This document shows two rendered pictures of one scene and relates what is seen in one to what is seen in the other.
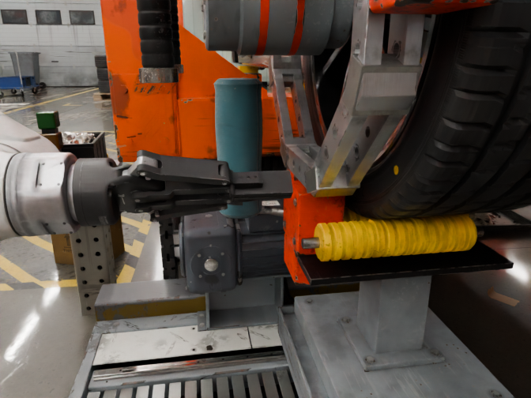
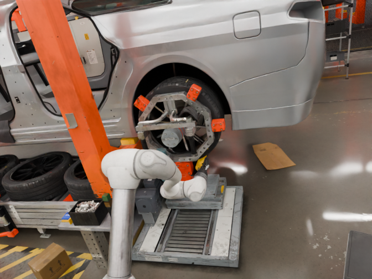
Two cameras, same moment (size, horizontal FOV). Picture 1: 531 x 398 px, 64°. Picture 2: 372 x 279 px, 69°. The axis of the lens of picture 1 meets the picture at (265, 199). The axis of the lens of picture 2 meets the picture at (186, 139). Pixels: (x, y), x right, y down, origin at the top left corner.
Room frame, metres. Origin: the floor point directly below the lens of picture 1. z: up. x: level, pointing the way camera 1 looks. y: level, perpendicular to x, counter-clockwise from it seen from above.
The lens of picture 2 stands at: (-0.20, 1.55, 1.61)
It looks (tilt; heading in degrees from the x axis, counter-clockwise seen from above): 25 degrees down; 298
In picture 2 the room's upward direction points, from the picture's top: 12 degrees counter-clockwise
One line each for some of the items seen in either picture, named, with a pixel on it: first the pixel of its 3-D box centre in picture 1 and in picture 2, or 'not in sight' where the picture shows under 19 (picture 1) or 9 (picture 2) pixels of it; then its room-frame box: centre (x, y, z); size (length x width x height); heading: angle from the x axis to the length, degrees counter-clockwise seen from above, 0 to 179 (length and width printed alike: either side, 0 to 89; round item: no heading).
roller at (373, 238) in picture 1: (394, 237); (201, 160); (0.61, -0.20, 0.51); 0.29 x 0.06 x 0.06; 99
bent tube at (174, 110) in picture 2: not in sight; (180, 110); (0.59, 0.02, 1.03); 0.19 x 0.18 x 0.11; 99
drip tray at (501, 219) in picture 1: (467, 211); not in sight; (2.10, -1.06, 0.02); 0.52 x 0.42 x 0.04; 4
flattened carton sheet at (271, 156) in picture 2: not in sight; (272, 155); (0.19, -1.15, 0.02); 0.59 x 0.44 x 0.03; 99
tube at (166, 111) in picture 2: not in sight; (153, 113); (0.79, 0.05, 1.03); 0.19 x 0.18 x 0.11; 99
